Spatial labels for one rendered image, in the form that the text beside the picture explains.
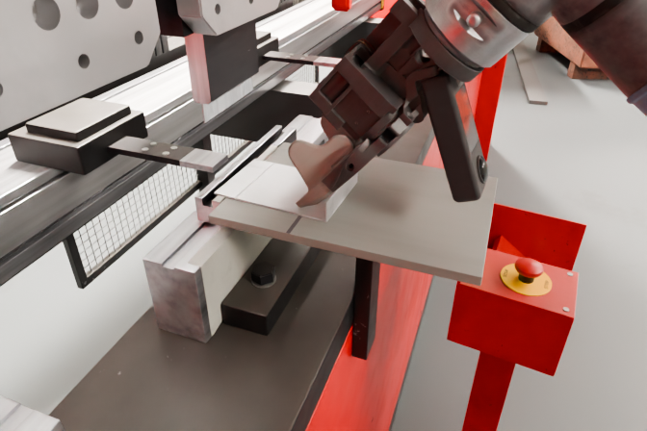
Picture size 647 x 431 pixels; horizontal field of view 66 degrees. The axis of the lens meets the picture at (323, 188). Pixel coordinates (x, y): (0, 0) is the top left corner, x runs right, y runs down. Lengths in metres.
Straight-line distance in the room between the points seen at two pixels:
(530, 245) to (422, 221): 0.47
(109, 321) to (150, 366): 1.39
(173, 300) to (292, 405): 0.15
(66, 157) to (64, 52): 0.36
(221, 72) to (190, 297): 0.22
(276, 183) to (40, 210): 0.30
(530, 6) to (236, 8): 0.23
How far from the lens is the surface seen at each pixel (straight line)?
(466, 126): 0.44
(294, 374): 0.51
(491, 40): 0.39
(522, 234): 0.94
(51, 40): 0.30
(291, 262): 0.59
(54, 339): 1.94
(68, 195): 0.71
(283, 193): 0.53
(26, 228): 0.68
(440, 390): 1.64
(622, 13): 0.38
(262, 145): 0.64
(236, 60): 0.53
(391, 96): 0.42
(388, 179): 0.56
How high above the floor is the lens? 1.28
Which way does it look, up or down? 31 degrees down
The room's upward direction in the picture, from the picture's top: straight up
